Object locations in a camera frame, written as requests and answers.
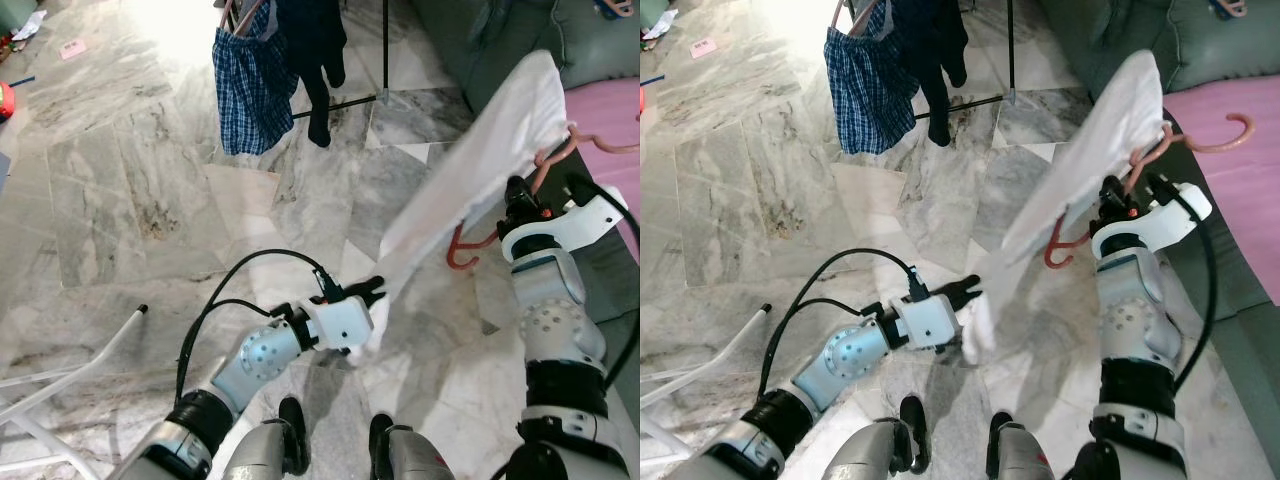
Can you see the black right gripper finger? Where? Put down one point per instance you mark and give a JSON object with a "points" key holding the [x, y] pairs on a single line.
{"points": [[1110, 186], [518, 190]]}

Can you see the pink plastic clothes hanger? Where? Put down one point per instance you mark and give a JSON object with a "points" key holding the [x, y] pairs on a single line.
{"points": [[848, 15], [1150, 160], [615, 8], [555, 155], [232, 15]]}

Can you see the silver black robot right leg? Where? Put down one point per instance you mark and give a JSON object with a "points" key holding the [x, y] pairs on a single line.
{"points": [[1020, 455], [410, 455]]}

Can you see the silver black robot left leg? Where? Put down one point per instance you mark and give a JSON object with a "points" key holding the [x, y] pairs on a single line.
{"points": [[265, 450], [875, 450]]}

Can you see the blue plaid shorts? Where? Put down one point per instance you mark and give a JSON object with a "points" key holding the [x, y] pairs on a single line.
{"points": [[250, 95], [868, 95]]}

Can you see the dark navy garment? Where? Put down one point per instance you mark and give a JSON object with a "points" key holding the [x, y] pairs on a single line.
{"points": [[315, 45], [930, 45]]}

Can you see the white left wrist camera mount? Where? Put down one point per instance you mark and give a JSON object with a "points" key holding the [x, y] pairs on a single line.
{"points": [[928, 322], [340, 325]]}

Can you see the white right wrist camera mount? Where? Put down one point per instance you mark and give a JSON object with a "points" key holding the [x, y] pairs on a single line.
{"points": [[585, 225], [1165, 222]]}

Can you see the green bin with white lid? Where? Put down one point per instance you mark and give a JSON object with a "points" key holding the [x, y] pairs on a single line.
{"points": [[12, 10], [652, 10]]}

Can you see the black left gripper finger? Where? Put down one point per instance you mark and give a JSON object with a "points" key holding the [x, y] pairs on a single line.
{"points": [[965, 286], [372, 287]]}

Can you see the cream white shirt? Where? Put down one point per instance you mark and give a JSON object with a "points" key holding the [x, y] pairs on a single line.
{"points": [[490, 150], [1100, 150]]}

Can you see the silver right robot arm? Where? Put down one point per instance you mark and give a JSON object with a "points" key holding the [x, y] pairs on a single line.
{"points": [[1135, 330], [555, 330]]}

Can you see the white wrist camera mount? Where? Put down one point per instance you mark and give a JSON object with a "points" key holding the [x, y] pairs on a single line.
{"points": [[1165, 222], [585, 225], [340, 325], [928, 322]]}

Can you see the pink blanket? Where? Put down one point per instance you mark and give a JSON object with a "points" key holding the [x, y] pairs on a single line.
{"points": [[610, 110], [1240, 190]]}

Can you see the silver black robot leg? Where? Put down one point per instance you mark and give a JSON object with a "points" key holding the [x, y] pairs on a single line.
{"points": [[265, 450], [875, 450], [1020, 455], [410, 455]]}

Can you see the white crumpled paper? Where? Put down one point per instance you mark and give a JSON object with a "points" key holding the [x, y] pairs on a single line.
{"points": [[660, 24], [30, 25]]}

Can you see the dark green sofa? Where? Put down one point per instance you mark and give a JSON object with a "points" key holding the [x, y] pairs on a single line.
{"points": [[500, 30], [1150, 30]]}

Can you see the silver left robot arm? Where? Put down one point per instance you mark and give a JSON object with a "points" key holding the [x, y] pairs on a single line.
{"points": [[250, 370], [835, 370]]}

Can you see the pink paper sheet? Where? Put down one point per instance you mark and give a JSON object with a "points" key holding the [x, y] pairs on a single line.
{"points": [[73, 50], [704, 47]]}

